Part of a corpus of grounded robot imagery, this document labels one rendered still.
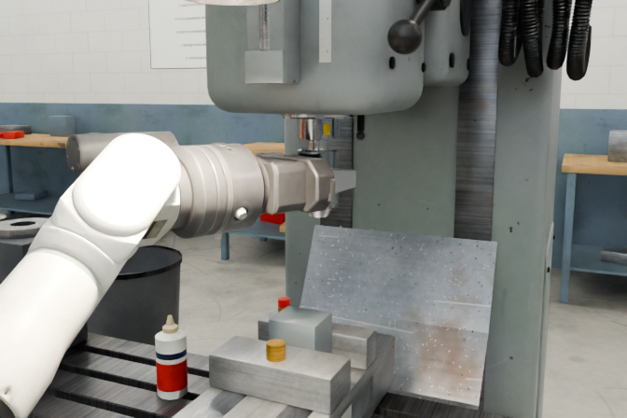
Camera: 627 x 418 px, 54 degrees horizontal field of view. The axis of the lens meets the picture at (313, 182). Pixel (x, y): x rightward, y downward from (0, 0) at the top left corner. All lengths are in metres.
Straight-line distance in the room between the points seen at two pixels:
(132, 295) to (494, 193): 1.78
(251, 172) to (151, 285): 1.97
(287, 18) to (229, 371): 0.39
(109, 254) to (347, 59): 0.27
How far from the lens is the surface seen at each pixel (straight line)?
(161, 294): 2.58
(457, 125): 1.02
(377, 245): 1.07
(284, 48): 0.57
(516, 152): 1.01
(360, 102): 0.58
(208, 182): 0.56
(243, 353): 0.72
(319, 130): 0.66
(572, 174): 4.07
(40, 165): 7.18
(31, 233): 1.00
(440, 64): 0.76
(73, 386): 0.94
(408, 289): 1.04
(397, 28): 0.54
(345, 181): 0.68
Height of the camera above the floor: 1.33
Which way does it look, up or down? 9 degrees down
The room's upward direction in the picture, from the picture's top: straight up
